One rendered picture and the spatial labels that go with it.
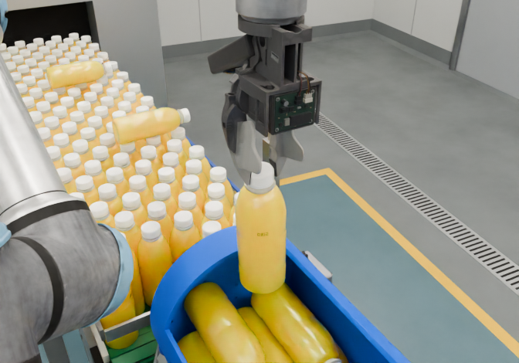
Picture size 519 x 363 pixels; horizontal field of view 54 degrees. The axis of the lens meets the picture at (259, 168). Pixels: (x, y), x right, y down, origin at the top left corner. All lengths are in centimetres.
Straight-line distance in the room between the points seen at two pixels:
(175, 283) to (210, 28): 468
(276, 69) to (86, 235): 28
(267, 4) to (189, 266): 44
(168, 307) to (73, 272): 27
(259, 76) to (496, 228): 264
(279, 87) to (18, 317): 33
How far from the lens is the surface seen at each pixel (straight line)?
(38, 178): 64
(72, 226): 61
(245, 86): 56
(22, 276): 53
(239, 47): 58
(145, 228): 107
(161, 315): 83
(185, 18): 527
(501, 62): 489
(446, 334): 243
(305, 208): 299
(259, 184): 65
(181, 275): 80
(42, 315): 55
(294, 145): 62
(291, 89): 54
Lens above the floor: 175
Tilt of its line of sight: 31 degrees down
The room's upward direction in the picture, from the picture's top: straight up
